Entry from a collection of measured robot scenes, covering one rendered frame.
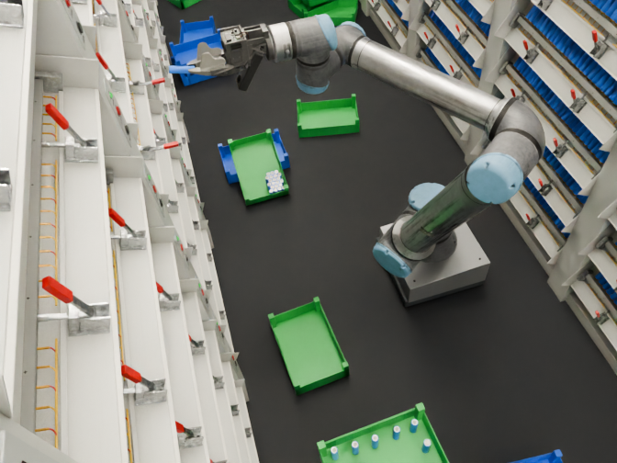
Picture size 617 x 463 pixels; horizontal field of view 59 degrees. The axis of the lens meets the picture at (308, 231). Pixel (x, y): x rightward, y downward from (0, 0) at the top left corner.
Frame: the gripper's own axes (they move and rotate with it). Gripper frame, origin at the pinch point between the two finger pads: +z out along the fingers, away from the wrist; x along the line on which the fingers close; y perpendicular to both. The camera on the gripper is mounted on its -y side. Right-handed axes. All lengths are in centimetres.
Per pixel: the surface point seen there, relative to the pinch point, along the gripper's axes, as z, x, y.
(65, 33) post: 18, 43, 39
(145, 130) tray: 15.6, 5.9, -10.2
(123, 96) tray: 16.2, 18.3, 9.7
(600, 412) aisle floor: -98, 86, -100
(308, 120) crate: -53, -88, -102
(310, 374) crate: -13, 42, -104
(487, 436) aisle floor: -60, 81, -102
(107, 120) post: 17, 43, 23
